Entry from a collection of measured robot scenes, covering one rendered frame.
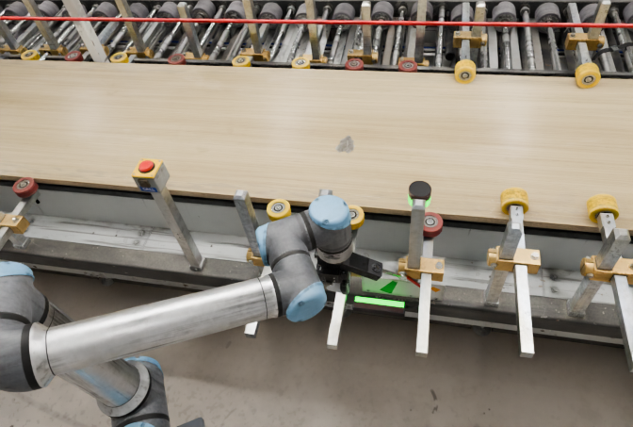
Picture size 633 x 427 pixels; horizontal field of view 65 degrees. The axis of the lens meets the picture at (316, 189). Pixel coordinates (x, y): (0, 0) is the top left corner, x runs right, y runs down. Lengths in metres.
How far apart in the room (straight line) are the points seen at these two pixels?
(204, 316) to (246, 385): 1.41
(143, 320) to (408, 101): 1.38
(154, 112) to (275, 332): 1.14
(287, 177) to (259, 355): 0.97
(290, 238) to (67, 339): 0.46
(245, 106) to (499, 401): 1.61
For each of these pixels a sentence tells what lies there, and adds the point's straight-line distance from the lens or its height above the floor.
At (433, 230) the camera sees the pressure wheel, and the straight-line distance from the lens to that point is 1.59.
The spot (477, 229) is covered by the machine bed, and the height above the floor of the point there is 0.80.
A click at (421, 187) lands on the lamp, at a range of 1.35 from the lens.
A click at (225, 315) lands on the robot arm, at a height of 1.34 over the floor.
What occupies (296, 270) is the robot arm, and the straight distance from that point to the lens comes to 1.03.
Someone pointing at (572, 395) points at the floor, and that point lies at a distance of 2.44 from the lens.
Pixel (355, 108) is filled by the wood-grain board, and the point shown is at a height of 0.90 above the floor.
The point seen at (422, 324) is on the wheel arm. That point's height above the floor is 0.86.
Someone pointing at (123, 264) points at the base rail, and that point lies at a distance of 1.99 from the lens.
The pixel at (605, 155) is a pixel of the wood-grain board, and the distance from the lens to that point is 1.94.
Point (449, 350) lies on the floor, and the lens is 2.40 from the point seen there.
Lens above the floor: 2.19
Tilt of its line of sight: 49 degrees down
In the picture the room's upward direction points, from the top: 9 degrees counter-clockwise
